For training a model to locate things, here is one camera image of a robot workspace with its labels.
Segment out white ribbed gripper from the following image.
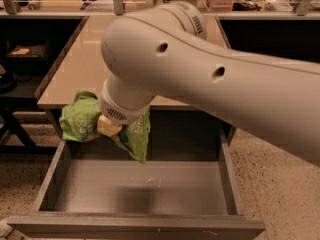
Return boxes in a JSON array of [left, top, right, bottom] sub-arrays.
[[97, 78, 151, 137]]

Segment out green rice chip bag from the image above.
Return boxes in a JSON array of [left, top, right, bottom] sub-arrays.
[[59, 90, 151, 164]]

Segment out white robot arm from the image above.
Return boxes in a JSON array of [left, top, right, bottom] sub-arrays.
[[100, 2, 320, 162]]

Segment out open grey drawer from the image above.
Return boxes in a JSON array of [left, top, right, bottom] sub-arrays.
[[8, 111, 265, 240]]

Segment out dark side table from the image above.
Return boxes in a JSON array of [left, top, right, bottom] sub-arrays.
[[0, 41, 56, 155]]

